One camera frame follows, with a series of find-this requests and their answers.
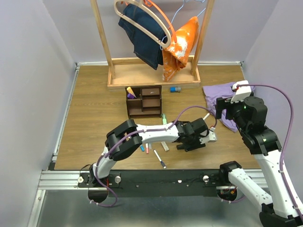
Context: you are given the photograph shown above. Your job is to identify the black highlighter purple cap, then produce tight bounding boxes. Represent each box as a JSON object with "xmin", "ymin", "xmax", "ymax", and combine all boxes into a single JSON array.
[{"xmin": 127, "ymin": 93, "xmax": 136, "ymax": 99}]

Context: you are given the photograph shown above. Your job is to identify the beige eraser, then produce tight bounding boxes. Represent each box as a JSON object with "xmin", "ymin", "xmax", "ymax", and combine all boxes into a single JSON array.
[{"xmin": 161, "ymin": 141, "xmax": 169, "ymax": 152}]

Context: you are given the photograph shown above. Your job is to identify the white marker black blue cap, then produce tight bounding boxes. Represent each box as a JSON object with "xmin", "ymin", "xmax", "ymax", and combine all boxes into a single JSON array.
[{"xmin": 153, "ymin": 149, "xmax": 167, "ymax": 169}]

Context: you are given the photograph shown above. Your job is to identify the small green bottle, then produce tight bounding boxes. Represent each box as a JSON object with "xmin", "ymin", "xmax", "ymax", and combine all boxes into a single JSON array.
[{"xmin": 162, "ymin": 113, "xmax": 167, "ymax": 125}]

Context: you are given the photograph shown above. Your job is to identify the orange white cloth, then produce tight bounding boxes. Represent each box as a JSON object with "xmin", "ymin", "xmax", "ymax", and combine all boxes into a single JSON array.
[{"xmin": 162, "ymin": 16, "xmax": 199, "ymax": 82}]

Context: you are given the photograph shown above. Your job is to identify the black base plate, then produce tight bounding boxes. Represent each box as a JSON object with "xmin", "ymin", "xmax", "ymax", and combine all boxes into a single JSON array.
[{"xmin": 78, "ymin": 168, "xmax": 253, "ymax": 198}]

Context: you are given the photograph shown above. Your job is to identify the wooden clothes rack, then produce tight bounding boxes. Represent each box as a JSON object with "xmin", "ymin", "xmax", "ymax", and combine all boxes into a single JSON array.
[{"xmin": 90, "ymin": 0, "xmax": 214, "ymax": 89}]

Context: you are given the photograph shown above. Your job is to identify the blue grey cylinder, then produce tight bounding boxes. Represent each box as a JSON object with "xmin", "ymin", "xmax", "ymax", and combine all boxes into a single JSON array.
[{"xmin": 169, "ymin": 87, "xmax": 181, "ymax": 93}]

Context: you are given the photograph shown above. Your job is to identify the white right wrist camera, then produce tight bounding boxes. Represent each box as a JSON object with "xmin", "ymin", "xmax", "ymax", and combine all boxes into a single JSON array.
[{"xmin": 231, "ymin": 80, "xmax": 252, "ymax": 104}]

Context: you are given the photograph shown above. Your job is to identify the orange plastic hanger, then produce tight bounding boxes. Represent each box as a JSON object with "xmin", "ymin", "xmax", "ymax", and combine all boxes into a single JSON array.
[{"xmin": 114, "ymin": 0, "xmax": 177, "ymax": 48}]

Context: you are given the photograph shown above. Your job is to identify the purple cloth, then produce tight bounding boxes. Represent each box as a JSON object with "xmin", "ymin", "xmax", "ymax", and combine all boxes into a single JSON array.
[{"xmin": 203, "ymin": 82, "xmax": 243, "ymax": 132}]

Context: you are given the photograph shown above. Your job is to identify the white pen pink cap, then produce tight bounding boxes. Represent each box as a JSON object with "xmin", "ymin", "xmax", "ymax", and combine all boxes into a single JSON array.
[{"xmin": 145, "ymin": 143, "xmax": 149, "ymax": 154}]

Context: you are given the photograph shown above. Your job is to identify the brown wooden desk organizer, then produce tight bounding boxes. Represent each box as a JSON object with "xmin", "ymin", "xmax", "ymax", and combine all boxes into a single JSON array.
[{"xmin": 125, "ymin": 85, "xmax": 162, "ymax": 119}]

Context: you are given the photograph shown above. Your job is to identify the pink highlighter orange cap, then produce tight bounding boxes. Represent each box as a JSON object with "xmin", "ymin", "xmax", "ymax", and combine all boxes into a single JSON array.
[{"xmin": 126, "ymin": 87, "xmax": 136, "ymax": 98}]

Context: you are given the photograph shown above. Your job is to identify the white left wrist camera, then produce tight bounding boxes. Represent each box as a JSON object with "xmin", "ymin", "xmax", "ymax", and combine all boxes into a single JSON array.
[{"xmin": 199, "ymin": 127, "xmax": 217, "ymax": 144}]

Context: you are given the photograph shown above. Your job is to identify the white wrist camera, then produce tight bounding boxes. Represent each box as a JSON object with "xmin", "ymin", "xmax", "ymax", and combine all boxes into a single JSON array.
[
  {"xmin": 231, "ymin": 80, "xmax": 252, "ymax": 104},
  {"xmin": 199, "ymin": 127, "xmax": 217, "ymax": 144}
]

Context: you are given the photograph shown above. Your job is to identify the beige wooden hanger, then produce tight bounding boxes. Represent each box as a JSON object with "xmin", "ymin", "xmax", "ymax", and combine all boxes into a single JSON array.
[{"xmin": 114, "ymin": 0, "xmax": 177, "ymax": 49}]

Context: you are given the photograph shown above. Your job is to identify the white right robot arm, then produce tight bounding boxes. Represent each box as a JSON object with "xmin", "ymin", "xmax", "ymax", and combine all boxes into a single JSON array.
[{"xmin": 215, "ymin": 96, "xmax": 303, "ymax": 227}]

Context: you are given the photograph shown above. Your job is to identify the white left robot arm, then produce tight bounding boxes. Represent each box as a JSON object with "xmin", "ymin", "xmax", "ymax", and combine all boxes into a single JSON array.
[{"xmin": 89, "ymin": 118, "xmax": 215, "ymax": 187}]

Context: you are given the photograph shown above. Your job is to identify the light blue wire hanger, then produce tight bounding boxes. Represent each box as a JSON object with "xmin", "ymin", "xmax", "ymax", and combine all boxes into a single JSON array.
[{"xmin": 160, "ymin": 0, "xmax": 207, "ymax": 51}]

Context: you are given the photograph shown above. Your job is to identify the dark blue jeans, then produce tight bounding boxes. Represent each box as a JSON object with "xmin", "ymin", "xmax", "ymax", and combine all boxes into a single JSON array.
[{"xmin": 118, "ymin": 4, "xmax": 167, "ymax": 70}]

